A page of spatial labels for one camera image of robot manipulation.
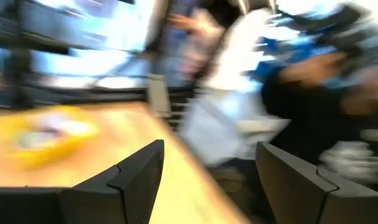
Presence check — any yellow plastic basket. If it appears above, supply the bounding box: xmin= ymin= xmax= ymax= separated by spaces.
xmin=4 ymin=105 xmax=102 ymax=171

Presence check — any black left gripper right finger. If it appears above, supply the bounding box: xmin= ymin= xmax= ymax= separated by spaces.
xmin=255 ymin=141 xmax=378 ymax=224

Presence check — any person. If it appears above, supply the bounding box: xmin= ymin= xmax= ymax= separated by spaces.
xmin=168 ymin=0 xmax=378 ymax=194

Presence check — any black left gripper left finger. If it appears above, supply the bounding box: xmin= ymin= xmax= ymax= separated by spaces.
xmin=60 ymin=139 xmax=166 ymax=224

